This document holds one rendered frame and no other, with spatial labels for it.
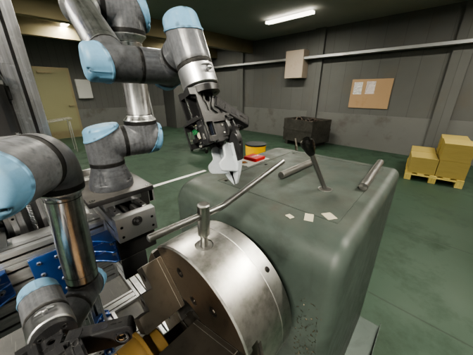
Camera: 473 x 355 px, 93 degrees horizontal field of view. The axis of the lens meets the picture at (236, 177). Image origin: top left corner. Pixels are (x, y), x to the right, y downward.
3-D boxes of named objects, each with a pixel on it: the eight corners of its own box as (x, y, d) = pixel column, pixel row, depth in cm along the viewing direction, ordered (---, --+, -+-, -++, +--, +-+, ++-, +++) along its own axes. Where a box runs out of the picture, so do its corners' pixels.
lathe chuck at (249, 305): (184, 299, 66) (175, 206, 54) (274, 389, 47) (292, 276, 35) (155, 320, 60) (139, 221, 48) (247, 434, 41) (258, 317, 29)
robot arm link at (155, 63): (131, 60, 54) (141, 32, 45) (174, 64, 61) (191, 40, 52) (139, 93, 55) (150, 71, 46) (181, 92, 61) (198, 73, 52)
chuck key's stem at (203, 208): (203, 263, 41) (201, 208, 37) (196, 257, 42) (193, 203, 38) (212, 257, 42) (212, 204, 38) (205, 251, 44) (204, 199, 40)
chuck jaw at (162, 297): (188, 296, 49) (163, 247, 50) (198, 294, 45) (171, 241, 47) (140, 334, 41) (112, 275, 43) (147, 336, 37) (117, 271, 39)
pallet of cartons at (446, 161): (396, 177, 416) (407, 139, 390) (406, 163, 497) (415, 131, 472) (462, 190, 360) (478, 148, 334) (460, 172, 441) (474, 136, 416)
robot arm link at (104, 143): (86, 159, 84) (77, 122, 79) (124, 153, 92) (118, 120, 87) (90, 167, 75) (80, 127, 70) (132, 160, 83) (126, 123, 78)
